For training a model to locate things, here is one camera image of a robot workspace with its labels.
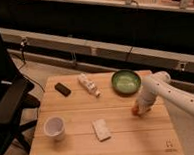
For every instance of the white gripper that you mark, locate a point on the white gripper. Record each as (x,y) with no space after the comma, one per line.
(145,100)

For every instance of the green bowl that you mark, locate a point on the green bowl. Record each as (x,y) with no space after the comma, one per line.
(126,82)

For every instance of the white paper cup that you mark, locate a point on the white paper cup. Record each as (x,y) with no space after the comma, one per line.
(54,127)

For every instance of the black office chair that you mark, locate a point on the black office chair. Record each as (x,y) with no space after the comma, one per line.
(14,97)

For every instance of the white plastic bottle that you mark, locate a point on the white plastic bottle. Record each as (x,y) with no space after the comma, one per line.
(88,85)

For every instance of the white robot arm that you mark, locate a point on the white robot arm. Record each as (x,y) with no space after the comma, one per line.
(158,84)

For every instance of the black rectangular block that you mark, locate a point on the black rectangular block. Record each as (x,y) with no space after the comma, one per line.
(62,89)

